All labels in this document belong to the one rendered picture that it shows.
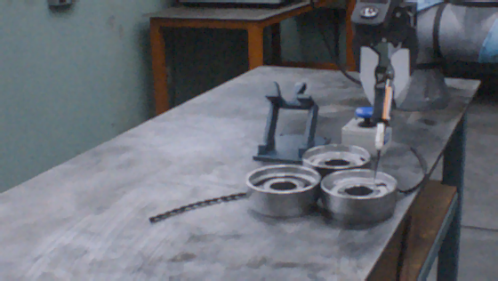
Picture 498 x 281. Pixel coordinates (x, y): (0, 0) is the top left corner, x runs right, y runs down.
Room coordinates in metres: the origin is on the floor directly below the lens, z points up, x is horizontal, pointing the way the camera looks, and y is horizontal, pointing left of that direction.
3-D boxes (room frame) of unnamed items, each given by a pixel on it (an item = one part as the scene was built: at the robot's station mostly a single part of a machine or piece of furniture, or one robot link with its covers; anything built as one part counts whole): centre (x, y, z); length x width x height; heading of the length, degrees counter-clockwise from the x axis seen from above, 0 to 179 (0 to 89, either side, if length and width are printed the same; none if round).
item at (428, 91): (1.44, -0.26, 0.85); 0.15 x 0.15 x 0.10
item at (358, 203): (0.88, -0.08, 0.82); 0.10 x 0.10 x 0.04
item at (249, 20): (3.76, 0.15, 0.39); 1.50 x 0.62 x 0.78; 158
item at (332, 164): (0.99, -0.06, 0.82); 0.10 x 0.10 x 0.04
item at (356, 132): (1.14, -0.12, 0.82); 0.08 x 0.07 x 0.05; 158
